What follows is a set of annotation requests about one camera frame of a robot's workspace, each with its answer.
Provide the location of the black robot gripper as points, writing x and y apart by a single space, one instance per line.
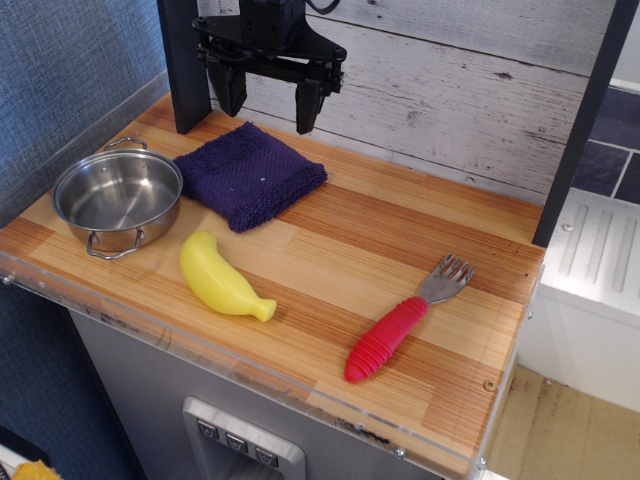
271 39

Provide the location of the purple cloth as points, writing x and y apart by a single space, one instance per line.
248 176

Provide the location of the red handled metal fork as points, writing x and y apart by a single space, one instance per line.
376 347

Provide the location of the yellow object at corner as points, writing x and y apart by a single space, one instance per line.
35 471

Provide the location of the stainless steel pot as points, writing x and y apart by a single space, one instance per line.
119 200

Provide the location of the yellow toy banana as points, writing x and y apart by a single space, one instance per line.
218 284

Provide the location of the silver dispenser button panel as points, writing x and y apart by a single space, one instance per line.
228 447

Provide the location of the white ridged side cabinet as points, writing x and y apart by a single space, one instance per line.
582 328

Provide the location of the black left vertical post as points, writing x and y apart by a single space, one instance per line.
187 77

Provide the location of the black vertical post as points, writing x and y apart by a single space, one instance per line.
187 77
606 61

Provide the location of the black right vertical post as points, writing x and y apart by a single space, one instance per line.
606 61

